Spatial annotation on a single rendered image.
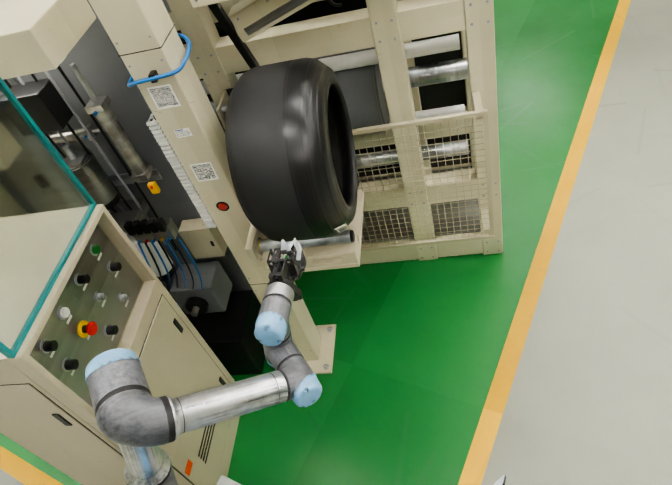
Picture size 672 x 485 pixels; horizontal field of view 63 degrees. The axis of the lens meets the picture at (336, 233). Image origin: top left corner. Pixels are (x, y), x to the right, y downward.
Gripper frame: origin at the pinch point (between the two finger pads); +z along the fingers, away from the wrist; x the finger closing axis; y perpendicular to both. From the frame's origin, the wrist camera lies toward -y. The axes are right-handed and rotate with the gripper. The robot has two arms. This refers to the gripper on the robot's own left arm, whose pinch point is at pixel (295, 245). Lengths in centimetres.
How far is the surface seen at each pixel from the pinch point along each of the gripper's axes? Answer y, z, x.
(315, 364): -108, 41, 28
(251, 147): 26.1, 13.7, 7.9
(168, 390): -53, -10, 61
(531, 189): -97, 143, -86
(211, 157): 17.1, 27.6, 27.9
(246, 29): 43, 64, 16
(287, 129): 28.7, 16.0, -3.2
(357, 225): -28, 42, -9
